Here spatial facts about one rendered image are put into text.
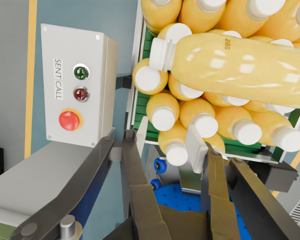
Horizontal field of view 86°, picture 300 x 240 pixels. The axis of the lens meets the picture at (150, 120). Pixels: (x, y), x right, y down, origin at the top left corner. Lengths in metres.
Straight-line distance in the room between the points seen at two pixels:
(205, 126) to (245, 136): 0.07
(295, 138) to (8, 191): 0.92
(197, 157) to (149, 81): 0.14
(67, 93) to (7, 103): 1.68
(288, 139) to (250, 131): 0.07
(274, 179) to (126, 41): 1.25
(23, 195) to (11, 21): 1.38
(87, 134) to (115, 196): 1.65
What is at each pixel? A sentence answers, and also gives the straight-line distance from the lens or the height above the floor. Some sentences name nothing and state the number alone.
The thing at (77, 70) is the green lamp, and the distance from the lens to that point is 0.29.
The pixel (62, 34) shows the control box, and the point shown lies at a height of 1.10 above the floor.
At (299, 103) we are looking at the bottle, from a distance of 0.27.
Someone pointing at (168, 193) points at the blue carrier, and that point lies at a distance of 0.48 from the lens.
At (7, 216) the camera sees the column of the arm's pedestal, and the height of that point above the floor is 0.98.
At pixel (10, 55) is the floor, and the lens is 1.87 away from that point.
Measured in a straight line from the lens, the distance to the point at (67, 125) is 0.32.
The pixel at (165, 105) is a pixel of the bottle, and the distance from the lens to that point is 0.30.
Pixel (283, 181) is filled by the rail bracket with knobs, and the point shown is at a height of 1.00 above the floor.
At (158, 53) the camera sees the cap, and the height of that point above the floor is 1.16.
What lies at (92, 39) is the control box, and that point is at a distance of 0.29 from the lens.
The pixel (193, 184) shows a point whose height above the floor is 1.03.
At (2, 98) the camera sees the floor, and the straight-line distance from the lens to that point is 2.00.
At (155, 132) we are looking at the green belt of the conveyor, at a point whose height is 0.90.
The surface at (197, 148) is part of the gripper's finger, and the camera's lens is 0.17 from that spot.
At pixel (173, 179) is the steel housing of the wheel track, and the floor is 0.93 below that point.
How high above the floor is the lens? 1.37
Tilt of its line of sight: 72 degrees down
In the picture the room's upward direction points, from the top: 168 degrees counter-clockwise
